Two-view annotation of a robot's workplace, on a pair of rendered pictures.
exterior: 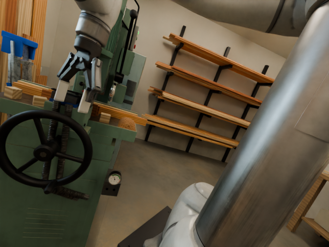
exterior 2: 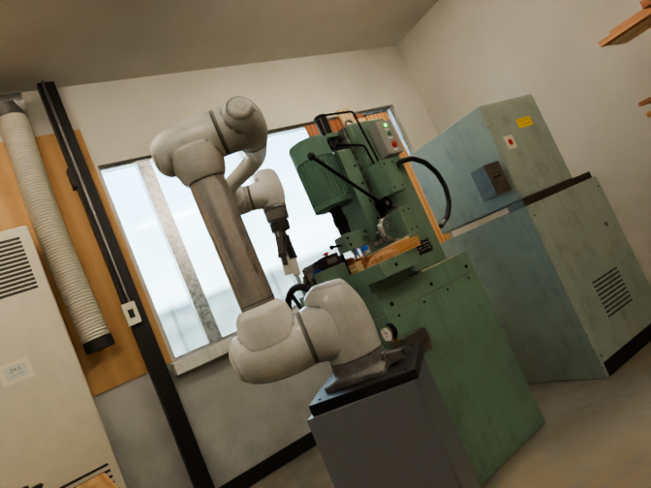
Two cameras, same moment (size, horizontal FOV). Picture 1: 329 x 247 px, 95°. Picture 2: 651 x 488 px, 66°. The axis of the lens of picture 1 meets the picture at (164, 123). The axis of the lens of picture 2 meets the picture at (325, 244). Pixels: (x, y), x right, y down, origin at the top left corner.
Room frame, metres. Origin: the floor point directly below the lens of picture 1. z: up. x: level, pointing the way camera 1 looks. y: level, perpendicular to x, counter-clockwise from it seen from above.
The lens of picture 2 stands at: (0.00, -1.56, 0.88)
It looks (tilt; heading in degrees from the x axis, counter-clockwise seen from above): 5 degrees up; 71
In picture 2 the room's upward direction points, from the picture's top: 23 degrees counter-clockwise
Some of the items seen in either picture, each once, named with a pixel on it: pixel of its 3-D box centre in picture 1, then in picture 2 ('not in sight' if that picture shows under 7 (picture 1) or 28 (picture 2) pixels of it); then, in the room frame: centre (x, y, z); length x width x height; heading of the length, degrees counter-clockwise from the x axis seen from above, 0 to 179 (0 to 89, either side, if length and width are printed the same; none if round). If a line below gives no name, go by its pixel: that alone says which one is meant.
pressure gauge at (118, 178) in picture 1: (114, 178); (390, 334); (0.67, 0.14, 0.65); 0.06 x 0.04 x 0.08; 108
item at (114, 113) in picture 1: (88, 106); (364, 264); (0.80, 0.42, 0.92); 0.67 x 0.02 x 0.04; 108
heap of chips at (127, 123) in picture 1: (128, 121); (382, 256); (0.78, 0.19, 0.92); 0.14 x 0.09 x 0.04; 18
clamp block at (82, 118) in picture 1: (69, 113); (326, 281); (0.61, 0.39, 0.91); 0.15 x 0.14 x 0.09; 108
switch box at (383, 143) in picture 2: (131, 38); (386, 139); (1.14, 0.42, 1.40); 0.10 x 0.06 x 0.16; 18
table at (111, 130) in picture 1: (74, 118); (347, 285); (0.69, 0.42, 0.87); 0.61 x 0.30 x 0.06; 108
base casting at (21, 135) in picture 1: (81, 126); (394, 292); (0.90, 0.49, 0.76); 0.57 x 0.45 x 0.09; 18
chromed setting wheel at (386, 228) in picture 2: (112, 92); (389, 228); (0.95, 0.38, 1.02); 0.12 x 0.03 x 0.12; 18
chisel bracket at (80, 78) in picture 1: (87, 85); (354, 242); (0.81, 0.46, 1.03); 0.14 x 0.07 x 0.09; 18
